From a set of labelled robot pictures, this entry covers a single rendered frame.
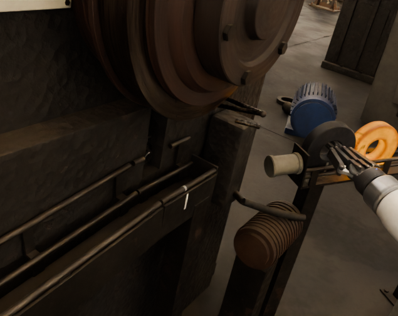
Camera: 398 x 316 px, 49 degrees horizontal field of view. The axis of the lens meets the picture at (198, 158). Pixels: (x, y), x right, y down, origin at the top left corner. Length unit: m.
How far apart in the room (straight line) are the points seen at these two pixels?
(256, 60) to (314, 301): 1.24
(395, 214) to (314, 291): 0.91
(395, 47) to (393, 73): 0.18
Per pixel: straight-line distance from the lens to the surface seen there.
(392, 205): 1.04
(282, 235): 1.22
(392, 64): 3.53
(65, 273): 0.75
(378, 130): 1.32
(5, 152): 0.69
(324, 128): 1.20
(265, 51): 0.80
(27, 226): 0.76
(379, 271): 2.15
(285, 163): 1.18
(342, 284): 1.98
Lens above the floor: 1.22
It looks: 29 degrees down
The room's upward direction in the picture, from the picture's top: 12 degrees clockwise
